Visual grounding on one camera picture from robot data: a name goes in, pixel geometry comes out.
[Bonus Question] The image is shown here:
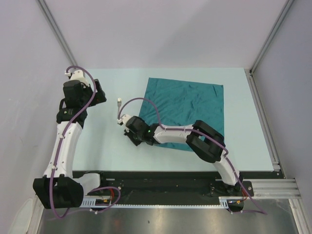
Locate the silver metal fork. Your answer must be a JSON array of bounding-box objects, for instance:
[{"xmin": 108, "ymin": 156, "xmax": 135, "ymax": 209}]
[{"xmin": 117, "ymin": 97, "xmax": 122, "ymax": 124}]

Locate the teal cloth napkin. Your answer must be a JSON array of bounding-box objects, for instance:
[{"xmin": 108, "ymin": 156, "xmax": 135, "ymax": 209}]
[{"xmin": 137, "ymin": 77, "xmax": 224, "ymax": 152}]

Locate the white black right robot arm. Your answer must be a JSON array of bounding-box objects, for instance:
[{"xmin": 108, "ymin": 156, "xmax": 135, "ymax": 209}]
[{"xmin": 117, "ymin": 115, "xmax": 243, "ymax": 195}]

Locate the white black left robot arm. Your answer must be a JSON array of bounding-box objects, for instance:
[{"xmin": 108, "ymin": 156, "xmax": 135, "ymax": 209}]
[{"xmin": 33, "ymin": 79, "xmax": 108, "ymax": 209}]

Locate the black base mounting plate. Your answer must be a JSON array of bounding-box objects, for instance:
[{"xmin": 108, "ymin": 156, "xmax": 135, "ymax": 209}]
[{"xmin": 73, "ymin": 171, "xmax": 252, "ymax": 196}]

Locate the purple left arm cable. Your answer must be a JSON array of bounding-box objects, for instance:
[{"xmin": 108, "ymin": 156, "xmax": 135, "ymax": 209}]
[{"xmin": 46, "ymin": 65, "xmax": 121, "ymax": 221}]

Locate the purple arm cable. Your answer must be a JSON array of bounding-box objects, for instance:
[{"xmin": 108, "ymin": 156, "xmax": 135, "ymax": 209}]
[
  {"xmin": 46, "ymin": 65, "xmax": 121, "ymax": 221},
  {"xmin": 117, "ymin": 97, "xmax": 268, "ymax": 215}
]

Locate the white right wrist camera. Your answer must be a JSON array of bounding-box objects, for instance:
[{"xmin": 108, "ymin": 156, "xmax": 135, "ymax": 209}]
[{"xmin": 117, "ymin": 114, "xmax": 132, "ymax": 125}]

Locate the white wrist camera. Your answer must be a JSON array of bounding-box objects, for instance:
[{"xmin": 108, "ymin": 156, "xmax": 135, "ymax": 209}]
[
  {"xmin": 65, "ymin": 70, "xmax": 90, "ymax": 87},
  {"xmin": 117, "ymin": 114, "xmax": 132, "ymax": 125}
]

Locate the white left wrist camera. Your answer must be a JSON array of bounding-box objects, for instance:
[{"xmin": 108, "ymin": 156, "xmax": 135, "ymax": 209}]
[{"xmin": 65, "ymin": 70, "xmax": 90, "ymax": 87}]

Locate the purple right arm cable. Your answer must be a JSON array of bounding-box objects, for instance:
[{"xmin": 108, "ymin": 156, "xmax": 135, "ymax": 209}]
[{"xmin": 117, "ymin": 97, "xmax": 268, "ymax": 215}]

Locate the left aluminium corner post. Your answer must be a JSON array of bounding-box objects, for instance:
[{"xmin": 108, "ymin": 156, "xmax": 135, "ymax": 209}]
[{"xmin": 36, "ymin": 0, "xmax": 78, "ymax": 65}]

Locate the aluminium corner post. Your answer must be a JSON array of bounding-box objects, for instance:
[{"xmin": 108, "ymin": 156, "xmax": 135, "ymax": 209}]
[
  {"xmin": 249, "ymin": 0, "xmax": 296, "ymax": 75},
  {"xmin": 36, "ymin": 0, "xmax": 78, "ymax": 65}
]

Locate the white slotted cable duct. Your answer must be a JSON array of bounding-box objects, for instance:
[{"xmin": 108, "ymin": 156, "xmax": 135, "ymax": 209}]
[{"xmin": 80, "ymin": 196, "xmax": 230, "ymax": 208}]

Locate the aluminium frame rail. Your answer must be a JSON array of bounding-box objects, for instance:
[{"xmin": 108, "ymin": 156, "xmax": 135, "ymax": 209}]
[{"xmin": 245, "ymin": 69, "xmax": 312, "ymax": 234}]

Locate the right aluminium corner post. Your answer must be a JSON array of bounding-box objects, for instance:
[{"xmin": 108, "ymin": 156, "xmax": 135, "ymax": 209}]
[{"xmin": 249, "ymin": 0, "xmax": 296, "ymax": 75}]

